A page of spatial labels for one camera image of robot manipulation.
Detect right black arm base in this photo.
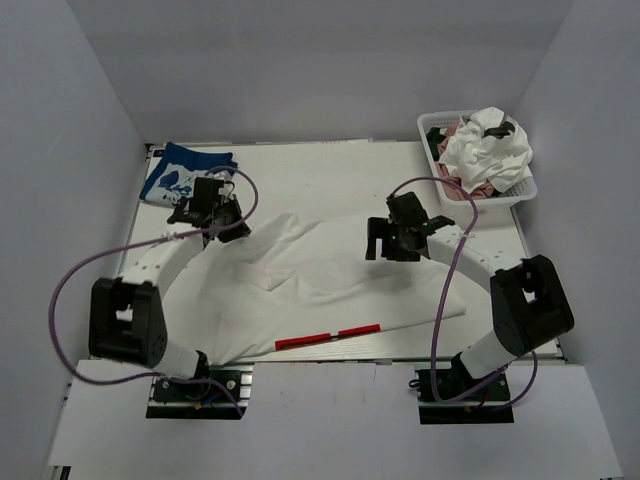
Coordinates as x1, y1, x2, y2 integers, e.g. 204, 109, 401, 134
408, 369, 514, 426

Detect pink t shirt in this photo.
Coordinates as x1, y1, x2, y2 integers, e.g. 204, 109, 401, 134
433, 120, 499, 201

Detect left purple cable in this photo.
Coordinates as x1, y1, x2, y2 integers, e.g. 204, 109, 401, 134
48, 165, 260, 419

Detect dark green t shirt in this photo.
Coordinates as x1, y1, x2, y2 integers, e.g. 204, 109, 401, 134
426, 127, 447, 161

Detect white plastic laundry basket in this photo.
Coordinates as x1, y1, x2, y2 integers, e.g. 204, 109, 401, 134
417, 110, 538, 214

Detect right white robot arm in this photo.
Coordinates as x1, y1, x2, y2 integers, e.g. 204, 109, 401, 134
365, 192, 575, 399

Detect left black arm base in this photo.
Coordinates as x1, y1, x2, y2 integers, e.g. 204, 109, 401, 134
146, 365, 253, 420

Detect white red print t shirt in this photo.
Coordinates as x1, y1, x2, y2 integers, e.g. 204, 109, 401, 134
163, 213, 448, 365

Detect folded blue t shirt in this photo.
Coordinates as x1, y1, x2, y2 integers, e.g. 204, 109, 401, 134
139, 142, 238, 208

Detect white black print t shirt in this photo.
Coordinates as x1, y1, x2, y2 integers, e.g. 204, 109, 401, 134
437, 107, 533, 196

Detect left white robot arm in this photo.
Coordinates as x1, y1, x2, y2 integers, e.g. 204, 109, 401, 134
89, 174, 250, 399

